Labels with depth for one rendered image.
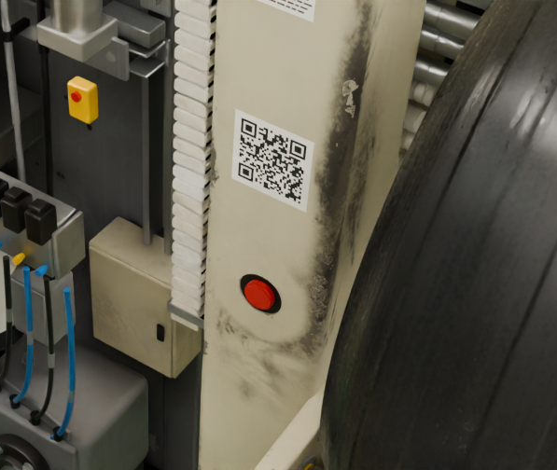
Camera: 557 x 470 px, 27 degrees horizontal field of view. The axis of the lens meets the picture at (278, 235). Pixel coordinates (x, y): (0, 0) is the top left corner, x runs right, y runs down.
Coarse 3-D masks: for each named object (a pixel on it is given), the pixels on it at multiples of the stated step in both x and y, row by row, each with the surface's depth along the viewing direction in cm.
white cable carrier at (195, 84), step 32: (192, 0) 93; (192, 32) 95; (192, 64) 97; (192, 96) 99; (192, 128) 102; (192, 160) 104; (192, 192) 106; (192, 224) 110; (192, 256) 112; (192, 288) 115
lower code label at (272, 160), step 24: (240, 120) 96; (240, 144) 98; (264, 144) 96; (288, 144) 95; (312, 144) 93; (240, 168) 100; (264, 168) 98; (288, 168) 96; (264, 192) 100; (288, 192) 98
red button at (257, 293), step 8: (256, 280) 107; (248, 288) 108; (256, 288) 107; (264, 288) 107; (248, 296) 108; (256, 296) 108; (264, 296) 107; (272, 296) 107; (256, 304) 108; (264, 304) 108
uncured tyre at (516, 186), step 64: (512, 0) 77; (512, 64) 73; (448, 128) 74; (512, 128) 71; (448, 192) 72; (512, 192) 70; (384, 256) 76; (448, 256) 72; (512, 256) 70; (384, 320) 74; (448, 320) 72; (512, 320) 70; (384, 384) 75; (448, 384) 73; (512, 384) 71; (320, 448) 89; (384, 448) 77; (448, 448) 74; (512, 448) 72
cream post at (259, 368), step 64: (256, 0) 88; (320, 0) 85; (384, 0) 86; (256, 64) 92; (320, 64) 88; (384, 64) 92; (320, 128) 92; (384, 128) 99; (256, 192) 100; (320, 192) 96; (384, 192) 107; (256, 256) 105; (320, 256) 101; (256, 320) 111; (320, 320) 106; (256, 384) 116; (320, 384) 115; (256, 448) 123
